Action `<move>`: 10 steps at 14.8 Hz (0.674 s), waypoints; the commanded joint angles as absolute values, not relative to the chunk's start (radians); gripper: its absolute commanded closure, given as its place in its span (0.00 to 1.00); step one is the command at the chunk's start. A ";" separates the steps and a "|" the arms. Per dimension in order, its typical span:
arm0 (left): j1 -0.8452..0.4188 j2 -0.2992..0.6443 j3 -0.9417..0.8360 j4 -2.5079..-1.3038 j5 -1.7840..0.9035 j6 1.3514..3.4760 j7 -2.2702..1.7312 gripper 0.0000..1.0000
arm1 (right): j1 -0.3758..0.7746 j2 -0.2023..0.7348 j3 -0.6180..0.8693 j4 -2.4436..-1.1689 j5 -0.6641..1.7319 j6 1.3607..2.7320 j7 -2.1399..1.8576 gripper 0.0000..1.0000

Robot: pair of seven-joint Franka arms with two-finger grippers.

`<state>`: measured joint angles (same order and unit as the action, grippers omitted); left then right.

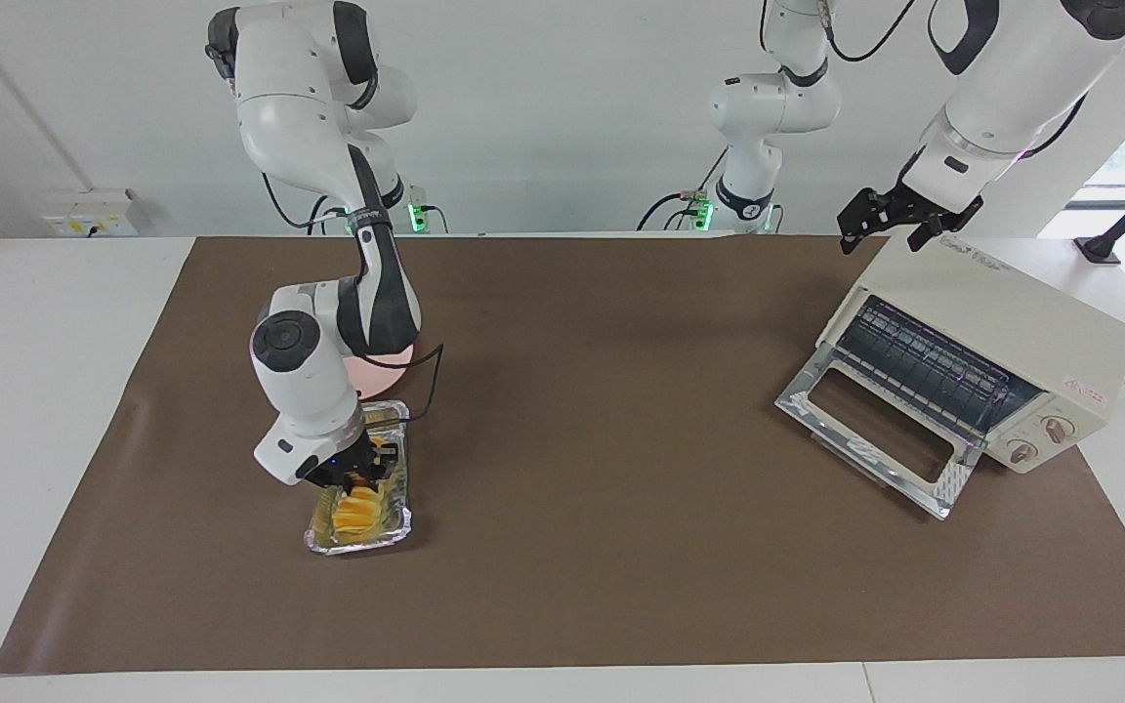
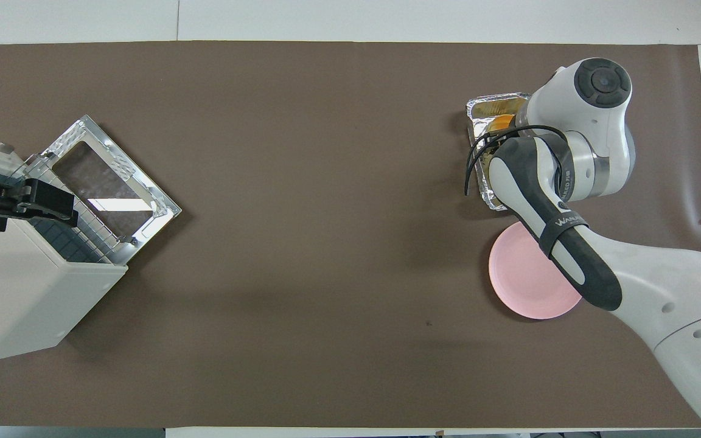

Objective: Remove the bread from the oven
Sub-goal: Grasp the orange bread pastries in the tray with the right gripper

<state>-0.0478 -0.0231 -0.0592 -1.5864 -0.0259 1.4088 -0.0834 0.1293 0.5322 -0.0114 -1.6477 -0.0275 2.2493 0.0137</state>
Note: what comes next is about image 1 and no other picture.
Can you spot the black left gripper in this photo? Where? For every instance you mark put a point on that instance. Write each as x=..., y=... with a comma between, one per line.
x=924, y=200

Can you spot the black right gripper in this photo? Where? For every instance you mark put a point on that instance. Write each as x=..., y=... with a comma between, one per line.
x=328, y=467

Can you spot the aluminium foil tray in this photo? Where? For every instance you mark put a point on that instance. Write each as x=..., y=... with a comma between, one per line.
x=400, y=488

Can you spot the golden ridged bread loaf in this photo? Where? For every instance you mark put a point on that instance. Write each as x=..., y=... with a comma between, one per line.
x=359, y=513

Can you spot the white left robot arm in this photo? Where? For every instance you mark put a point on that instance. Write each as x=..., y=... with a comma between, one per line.
x=1012, y=88

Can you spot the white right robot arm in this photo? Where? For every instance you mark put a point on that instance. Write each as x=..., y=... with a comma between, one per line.
x=309, y=117

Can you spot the white toaster oven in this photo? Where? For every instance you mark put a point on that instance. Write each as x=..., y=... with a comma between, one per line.
x=1021, y=312

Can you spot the beige oven knob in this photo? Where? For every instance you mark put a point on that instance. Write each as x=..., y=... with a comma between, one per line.
x=1023, y=451
x=1059, y=430

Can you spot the pink round plate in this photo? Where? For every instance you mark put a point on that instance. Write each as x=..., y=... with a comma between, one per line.
x=382, y=376

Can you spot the brown table mat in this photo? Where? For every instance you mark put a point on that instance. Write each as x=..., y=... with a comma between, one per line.
x=621, y=547

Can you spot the glass oven door silver frame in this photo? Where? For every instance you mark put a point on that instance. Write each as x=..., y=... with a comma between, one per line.
x=821, y=430

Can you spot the white wall socket box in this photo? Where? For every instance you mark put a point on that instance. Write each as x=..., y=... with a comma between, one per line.
x=89, y=215

